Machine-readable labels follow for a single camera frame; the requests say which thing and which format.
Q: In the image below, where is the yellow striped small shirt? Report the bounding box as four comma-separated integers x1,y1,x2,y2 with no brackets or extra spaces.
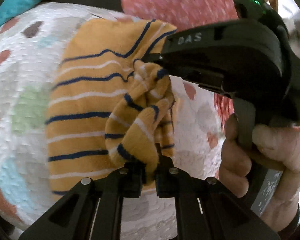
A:
46,19,176,198

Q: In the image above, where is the person's right hand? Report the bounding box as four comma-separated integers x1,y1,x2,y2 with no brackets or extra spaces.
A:
219,114,300,232

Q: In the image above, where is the red floral bedsheet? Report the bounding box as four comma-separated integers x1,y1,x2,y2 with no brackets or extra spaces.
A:
120,0,241,131

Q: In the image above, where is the white quilted heart blanket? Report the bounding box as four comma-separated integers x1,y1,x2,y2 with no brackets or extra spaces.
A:
0,2,225,240

